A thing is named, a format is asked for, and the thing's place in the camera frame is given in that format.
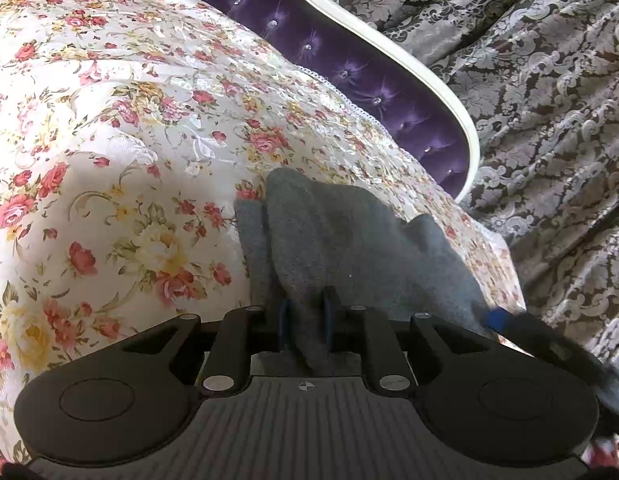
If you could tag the grey argyle knit sweater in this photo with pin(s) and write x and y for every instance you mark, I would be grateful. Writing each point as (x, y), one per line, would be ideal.
(305, 236)

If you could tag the purple tufted white-framed headboard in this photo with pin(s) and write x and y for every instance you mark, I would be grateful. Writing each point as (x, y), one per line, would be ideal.
(422, 114)

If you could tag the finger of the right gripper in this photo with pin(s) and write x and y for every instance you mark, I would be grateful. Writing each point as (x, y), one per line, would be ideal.
(540, 340)

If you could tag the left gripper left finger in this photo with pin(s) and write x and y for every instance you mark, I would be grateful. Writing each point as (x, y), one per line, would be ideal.
(229, 345)

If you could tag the floral bedspread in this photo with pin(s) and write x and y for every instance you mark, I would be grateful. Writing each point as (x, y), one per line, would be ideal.
(128, 129)

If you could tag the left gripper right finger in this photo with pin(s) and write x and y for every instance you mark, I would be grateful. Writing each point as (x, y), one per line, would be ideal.
(368, 333)

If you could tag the grey damask curtain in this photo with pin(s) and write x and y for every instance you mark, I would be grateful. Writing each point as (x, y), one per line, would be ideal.
(540, 80)

